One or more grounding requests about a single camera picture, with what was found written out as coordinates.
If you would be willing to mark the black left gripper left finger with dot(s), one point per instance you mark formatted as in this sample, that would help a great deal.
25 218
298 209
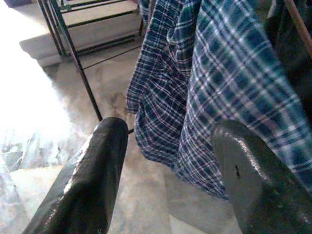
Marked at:
80 190

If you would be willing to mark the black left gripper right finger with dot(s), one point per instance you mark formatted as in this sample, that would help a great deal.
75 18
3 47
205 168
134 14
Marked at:
256 190

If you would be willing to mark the pink plastic hanger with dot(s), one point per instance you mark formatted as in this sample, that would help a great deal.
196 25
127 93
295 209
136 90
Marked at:
298 22

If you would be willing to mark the blue plaid shirt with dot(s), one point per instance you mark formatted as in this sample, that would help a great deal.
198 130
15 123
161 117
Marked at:
219 85

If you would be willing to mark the black metal drying rack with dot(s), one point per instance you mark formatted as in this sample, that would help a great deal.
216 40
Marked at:
80 68

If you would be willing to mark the black hanging garment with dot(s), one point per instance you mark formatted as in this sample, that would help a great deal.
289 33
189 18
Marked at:
292 61

